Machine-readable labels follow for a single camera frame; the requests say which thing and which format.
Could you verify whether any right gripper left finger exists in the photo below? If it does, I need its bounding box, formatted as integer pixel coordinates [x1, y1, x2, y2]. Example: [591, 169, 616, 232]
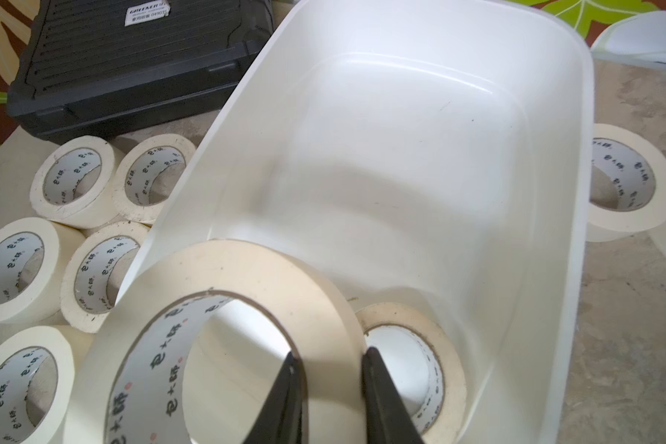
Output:
[243, 353, 305, 444]

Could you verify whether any white plastic storage tray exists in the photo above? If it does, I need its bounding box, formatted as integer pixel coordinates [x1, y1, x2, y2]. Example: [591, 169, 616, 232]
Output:
[127, 1, 594, 443]

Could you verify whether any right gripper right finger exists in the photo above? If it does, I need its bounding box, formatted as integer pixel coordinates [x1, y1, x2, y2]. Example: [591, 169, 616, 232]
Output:
[362, 347, 424, 444]

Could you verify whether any black plastic tool case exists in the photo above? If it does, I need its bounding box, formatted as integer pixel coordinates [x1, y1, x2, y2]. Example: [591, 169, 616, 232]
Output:
[7, 1, 275, 144]

